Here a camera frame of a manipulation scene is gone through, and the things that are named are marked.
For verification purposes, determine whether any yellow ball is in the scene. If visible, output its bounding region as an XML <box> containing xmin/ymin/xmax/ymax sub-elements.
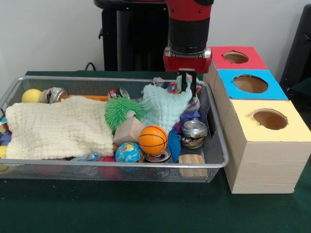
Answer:
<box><xmin>21</xmin><ymin>89</ymin><xmax>43</xmax><ymax>103</ymax></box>

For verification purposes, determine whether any shallow clear mesh bin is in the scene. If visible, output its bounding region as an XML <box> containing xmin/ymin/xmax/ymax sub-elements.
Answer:
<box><xmin>0</xmin><ymin>75</ymin><xmax>229</xmax><ymax>183</ymax></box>

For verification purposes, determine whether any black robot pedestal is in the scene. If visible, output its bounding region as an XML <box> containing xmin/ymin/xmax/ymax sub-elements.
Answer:
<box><xmin>94</xmin><ymin>0</ymin><xmax>195</xmax><ymax>72</ymax></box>

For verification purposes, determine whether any blue globe ball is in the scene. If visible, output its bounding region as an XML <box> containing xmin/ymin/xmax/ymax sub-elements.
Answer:
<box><xmin>115</xmin><ymin>142</ymin><xmax>142</xmax><ymax>164</ymax></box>

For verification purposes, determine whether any mint waffle cloth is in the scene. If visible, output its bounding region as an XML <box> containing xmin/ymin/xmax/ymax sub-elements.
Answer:
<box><xmin>141</xmin><ymin>83</ymin><xmax>193</xmax><ymax>134</ymax></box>

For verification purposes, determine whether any green spiky ball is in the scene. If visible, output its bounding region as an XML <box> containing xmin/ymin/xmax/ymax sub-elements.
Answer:
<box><xmin>104</xmin><ymin>94</ymin><xmax>144</xmax><ymax>132</ymax></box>

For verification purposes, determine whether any wooden box with three holes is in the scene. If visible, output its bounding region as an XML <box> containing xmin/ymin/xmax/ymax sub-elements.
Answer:
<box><xmin>203</xmin><ymin>46</ymin><xmax>311</xmax><ymax>195</ymax></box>

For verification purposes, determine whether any multicoloured patterned cloth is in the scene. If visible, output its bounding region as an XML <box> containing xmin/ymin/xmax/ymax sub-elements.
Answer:
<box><xmin>167</xmin><ymin>79</ymin><xmax>203</xmax><ymax>99</ymax></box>

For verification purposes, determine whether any plain wooden block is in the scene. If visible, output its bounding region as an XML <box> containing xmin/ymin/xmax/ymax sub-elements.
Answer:
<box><xmin>113</xmin><ymin>116</ymin><xmax>145</xmax><ymax>145</ymax></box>

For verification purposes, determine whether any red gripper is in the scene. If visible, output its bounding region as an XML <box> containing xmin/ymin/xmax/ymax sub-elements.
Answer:
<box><xmin>163</xmin><ymin>52</ymin><xmax>213</xmax><ymax>97</ymax></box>

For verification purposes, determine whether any crushed silver drink can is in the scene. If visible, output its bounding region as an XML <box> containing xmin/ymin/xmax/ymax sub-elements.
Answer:
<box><xmin>40</xmin><ymin>87</ymin><xmax>69</xmax><ymax>104</ymax></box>

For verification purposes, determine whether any orange toy basketball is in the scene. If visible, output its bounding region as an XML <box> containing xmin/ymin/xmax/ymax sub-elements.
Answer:
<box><xmin>138</xmin><ymin>125</ymin><xmax>169</xmax><ymax>155</ymax></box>

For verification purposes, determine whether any cream waffle cloth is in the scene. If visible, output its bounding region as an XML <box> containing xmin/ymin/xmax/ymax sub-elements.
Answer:
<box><xmin>5</xmin><ymin>96</ymin><xmax>115</xmax><ymax>161</ymax></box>

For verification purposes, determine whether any squat silver tin can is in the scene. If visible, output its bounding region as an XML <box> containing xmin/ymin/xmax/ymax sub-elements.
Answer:
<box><xmin>181</xmin><ymin>120</ymin><xmax>208</xmax><ymax>149</ymax></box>

